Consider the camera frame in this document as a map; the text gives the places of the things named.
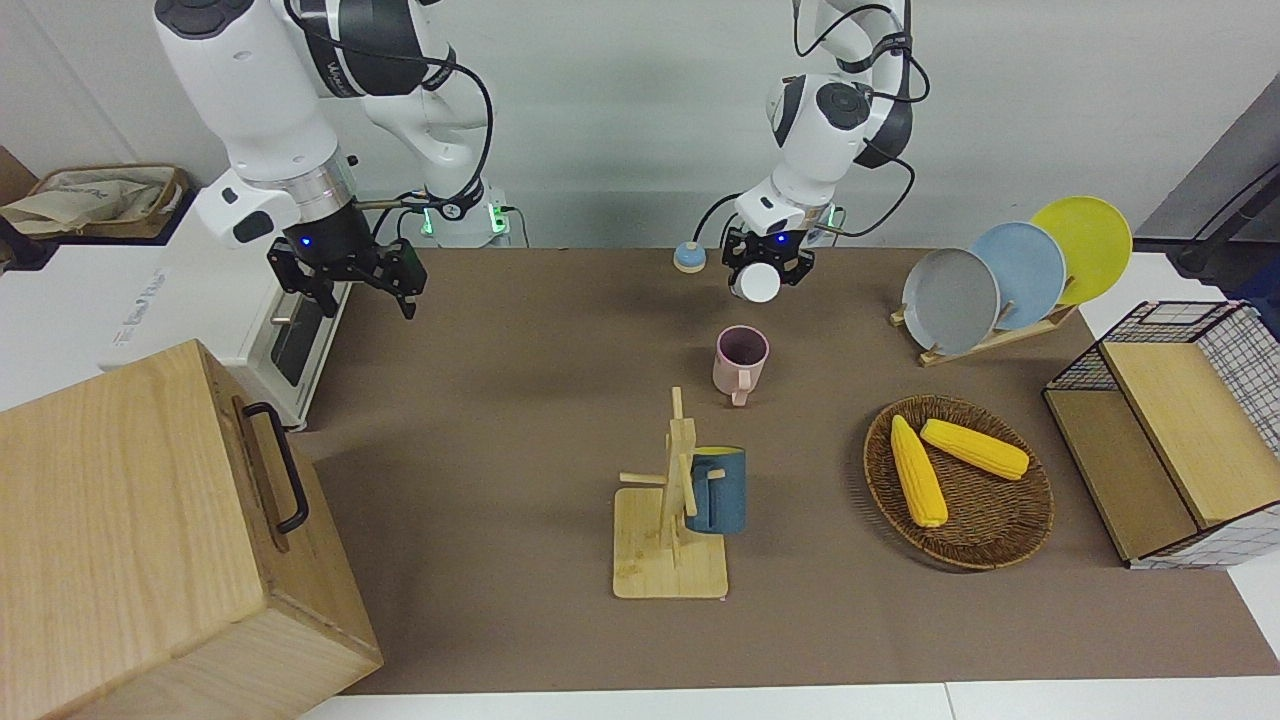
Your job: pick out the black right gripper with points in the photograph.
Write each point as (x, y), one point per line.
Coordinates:
(335, 250)

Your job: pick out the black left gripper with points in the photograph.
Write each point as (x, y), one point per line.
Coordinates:
(770, 245)

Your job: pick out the glass cup with white sleeve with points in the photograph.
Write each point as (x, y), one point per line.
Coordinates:
(760, 282)

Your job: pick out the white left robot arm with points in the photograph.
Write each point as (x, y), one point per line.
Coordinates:
(830, 110)

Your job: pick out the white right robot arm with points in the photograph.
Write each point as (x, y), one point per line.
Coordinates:
(250, 90)

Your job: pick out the pink mug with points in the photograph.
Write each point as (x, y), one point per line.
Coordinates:
(735, 375)

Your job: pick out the brown table mat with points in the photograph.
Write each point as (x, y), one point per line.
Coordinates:
(520, 400)

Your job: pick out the white toaster oven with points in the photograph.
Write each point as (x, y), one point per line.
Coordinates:
(180, 300)

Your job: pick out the grey plate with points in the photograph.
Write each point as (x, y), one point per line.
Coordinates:
(950, 300)

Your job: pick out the dark blue mug yellow inside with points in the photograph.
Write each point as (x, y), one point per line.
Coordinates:
(725, 495)

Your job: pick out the wooden plate rack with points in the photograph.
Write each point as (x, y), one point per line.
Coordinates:
(990, 343)

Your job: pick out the yellow corn cob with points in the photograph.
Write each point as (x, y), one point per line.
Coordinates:
(918, 475)
(975, 450)

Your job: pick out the light blue plate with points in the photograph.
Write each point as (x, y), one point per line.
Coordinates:
(1030, 270)

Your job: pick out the brown tray with cloth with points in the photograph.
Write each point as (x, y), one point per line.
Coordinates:
(90, 195)

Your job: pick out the wooden mug tree stand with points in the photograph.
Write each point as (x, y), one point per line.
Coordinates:
(660, 560)

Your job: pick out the brown wicker basket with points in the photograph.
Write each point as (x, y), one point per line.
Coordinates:
(990, 520)

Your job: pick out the yellow plate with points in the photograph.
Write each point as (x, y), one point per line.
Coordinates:
(1095, 240)

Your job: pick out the wooden cabinet box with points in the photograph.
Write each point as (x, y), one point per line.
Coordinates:
(130, 540)

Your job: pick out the dark grey metal frame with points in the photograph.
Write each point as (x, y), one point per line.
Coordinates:
(1220, 160)

